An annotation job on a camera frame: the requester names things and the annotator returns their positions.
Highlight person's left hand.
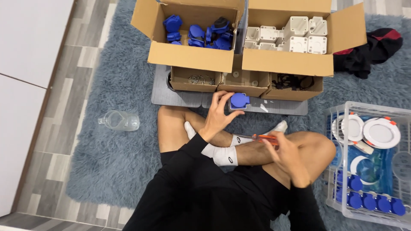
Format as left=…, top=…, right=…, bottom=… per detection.
left=199, top=91, right=245, bottom=143

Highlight person's right hand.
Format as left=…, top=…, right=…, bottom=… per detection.
left=262, top=131, right=311, bottom=189

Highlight orange handled screwdriver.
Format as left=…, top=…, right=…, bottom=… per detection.
left=236, top=134, right=279, bottom=147

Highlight blue round socket unit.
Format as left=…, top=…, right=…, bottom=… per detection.
left=229, top=92, right=251, bottom=111

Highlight person's right leg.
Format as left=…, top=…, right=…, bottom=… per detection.
left=235, top=130, right=337, bottom=190

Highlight person's leg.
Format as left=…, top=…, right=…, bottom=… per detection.
left=157, top=105, right=234, bottom=153
left=235, top=130, right=337, bottom=190

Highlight white sock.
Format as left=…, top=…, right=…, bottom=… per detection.
left=231, top=120, right=288, bottom=147
left=184, top=121, right=239, bottom=167

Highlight black shorts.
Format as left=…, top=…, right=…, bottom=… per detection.
left=159, top=150, right=291, bottom=222

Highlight small cardboard box with gaskets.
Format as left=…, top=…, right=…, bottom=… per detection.
left=261, top=73, right=324, bottom=102

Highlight heap of black rubber gaskets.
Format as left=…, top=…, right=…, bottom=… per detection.
left=272, top=73, right=315, bottom=91

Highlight small cardboard box, white discs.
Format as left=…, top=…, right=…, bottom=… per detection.
left=217, top=70, right=270, bottom=98

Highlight white round downlight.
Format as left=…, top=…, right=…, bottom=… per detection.
left=332, top=114, right=365, bottom=142
left=362, top=117, right=401, bottom=149

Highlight clear plastic basket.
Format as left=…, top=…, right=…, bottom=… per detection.
left=324, top=101, right=411, bottom=229

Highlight large cardboard box, white parts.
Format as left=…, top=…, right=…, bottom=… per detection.
left=241, top=0, right=368, bottom=77

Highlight black shirt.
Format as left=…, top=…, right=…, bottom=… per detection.
left=122, top=160, right=277, bottom=231

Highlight heap of metal screws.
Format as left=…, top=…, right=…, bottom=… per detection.
left=188, top=75, right=215, bottom=86

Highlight pile of white socket housings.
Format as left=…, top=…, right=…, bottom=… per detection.
left=244, top=16, right=328, bottom=55

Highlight person's left leg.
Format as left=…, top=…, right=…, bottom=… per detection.
left=157, top=105, right=234, bottom=153

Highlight blue plastic bag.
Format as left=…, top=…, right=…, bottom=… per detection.
left=346, top=144, right=396, bottom=197

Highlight row of assembled blue sockets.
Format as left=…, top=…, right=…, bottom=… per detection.
left=333, top=170, right=407, bottom=216

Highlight small cardboard box with screws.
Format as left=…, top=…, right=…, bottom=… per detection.
left=170, top=66, right=222, bottom=93

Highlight black and red garment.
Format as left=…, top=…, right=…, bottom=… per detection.
left=333, top=28, right=404, bottom=80

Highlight large cardboard box, blue parts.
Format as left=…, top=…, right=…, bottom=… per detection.
left=130, top=0, right=246, bottom=74

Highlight black socket cover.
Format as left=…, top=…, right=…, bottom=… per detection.
left=213, top=17, right=230, bottom=30

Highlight pile of blue socket covers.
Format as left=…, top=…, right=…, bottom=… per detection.
left=162, top=14, right=234, bottom=51

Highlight clear glass jug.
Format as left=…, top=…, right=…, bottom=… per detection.
left=98, top=110, right=140, bottom=132

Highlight grey-blue shaggy rug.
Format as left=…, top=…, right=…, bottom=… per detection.
left=66, top=0, right=411, bottom=231

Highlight white cabinet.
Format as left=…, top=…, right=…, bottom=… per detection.
left=0, top=0, right=75, bottom=218

